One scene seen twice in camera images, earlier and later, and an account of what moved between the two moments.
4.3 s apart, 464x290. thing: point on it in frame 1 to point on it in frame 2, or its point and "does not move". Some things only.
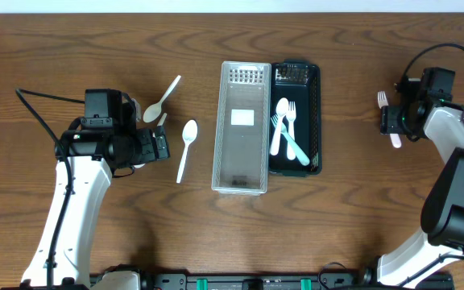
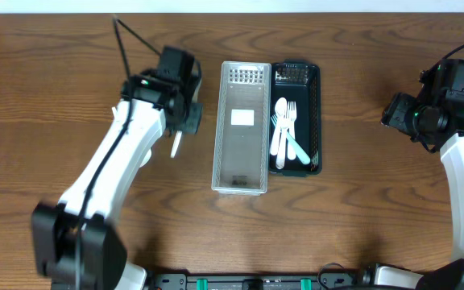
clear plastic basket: [241, 147] does not move
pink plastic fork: [383, 102] to [280, 161]
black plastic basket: [296, 80] does not move
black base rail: [354, 280] does not move
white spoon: [189, 132] to [177, 139]
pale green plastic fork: [299, 151] does not move
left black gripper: [161, 145] to [192, 117]
